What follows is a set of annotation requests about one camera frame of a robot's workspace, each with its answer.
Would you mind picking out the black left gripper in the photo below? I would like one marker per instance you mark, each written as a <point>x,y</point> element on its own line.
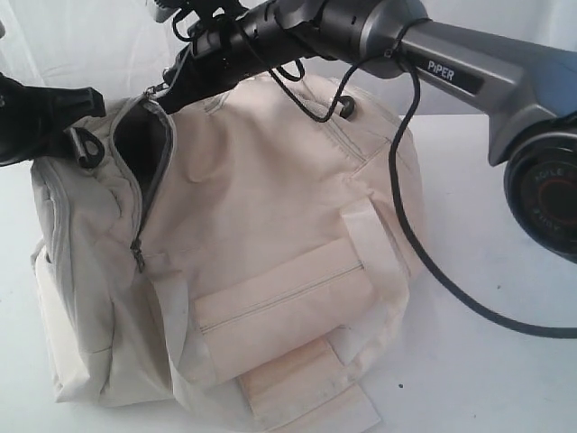
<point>31,119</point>

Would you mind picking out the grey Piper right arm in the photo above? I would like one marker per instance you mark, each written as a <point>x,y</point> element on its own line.
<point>527,90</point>

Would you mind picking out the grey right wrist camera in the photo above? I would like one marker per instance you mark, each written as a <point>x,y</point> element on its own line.
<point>161,10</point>

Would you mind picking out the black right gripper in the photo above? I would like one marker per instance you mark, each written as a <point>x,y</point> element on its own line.
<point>225,42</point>

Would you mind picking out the cream duffel bag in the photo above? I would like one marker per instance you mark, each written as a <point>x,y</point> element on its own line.
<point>236,257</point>

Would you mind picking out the white backdrop curtain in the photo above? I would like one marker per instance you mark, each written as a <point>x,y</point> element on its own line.
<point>118,49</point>

